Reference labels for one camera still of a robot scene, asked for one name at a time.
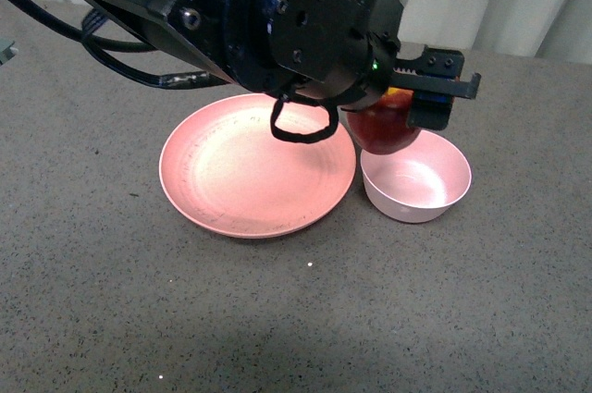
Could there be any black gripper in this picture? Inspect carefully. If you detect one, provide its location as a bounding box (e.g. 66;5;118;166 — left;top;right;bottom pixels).
258;0;480;129

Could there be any red apple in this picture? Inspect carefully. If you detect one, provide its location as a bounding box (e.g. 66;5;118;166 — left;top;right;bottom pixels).
346;88;421;155

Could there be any pale pink bowl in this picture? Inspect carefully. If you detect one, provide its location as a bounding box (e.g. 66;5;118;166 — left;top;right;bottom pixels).
360;130;472;224

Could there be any pink round plate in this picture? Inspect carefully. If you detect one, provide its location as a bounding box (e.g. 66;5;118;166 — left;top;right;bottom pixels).
159;93;356;239

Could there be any green sink drying rack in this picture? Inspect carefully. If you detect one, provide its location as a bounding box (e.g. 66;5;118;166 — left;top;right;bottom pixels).
0;37;18;66

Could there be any black cable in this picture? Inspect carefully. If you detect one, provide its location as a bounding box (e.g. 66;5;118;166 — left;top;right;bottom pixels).
0;0;343;145

